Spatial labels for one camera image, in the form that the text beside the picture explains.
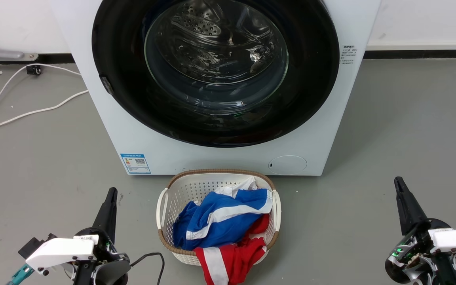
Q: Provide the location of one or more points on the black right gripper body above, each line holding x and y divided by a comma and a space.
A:
410, 253

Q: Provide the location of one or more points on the white washing machine body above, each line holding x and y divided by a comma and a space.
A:
212, 158

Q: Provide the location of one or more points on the grey wall pipe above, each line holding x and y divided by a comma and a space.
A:
2, 53

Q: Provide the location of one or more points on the blue energy label sticker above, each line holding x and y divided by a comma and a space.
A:
135, 164

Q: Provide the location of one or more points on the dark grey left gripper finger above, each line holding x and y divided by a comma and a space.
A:
113, 217
104, 217

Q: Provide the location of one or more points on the round white filter cover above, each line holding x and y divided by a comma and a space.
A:
288, 164

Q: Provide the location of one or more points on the red and white garment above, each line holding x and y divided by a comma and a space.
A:
240, 257

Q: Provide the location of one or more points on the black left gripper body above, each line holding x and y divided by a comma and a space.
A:
108, 249

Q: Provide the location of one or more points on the blue and white garment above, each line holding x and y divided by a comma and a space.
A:
220, 225

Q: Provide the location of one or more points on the small black text label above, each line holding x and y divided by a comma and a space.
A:
349, 54

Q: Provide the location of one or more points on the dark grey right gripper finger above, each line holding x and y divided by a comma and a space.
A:
414, 213
403, 213

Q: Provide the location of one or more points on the white laundry basket brown rim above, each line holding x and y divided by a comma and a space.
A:
196, 190

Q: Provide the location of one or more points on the black left wrist connector block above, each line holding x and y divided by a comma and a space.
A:
34, 245

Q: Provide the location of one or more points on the stainless steel washer drum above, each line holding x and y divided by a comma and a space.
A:
212, 39

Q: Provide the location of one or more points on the black round washer door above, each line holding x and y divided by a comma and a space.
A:
117, 59

